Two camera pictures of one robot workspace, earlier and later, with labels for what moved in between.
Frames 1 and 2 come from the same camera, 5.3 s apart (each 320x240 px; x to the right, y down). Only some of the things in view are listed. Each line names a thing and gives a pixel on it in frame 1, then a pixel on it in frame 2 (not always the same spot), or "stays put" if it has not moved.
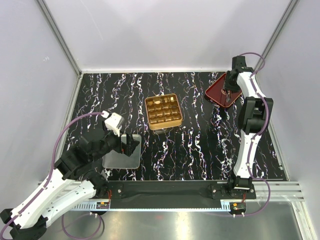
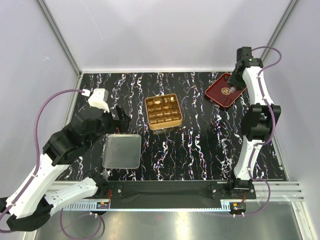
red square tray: (216, 92) stays put
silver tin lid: (117, 160) stays put
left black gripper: (127, 148) to (122, 124)
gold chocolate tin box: (163, 111) stays put
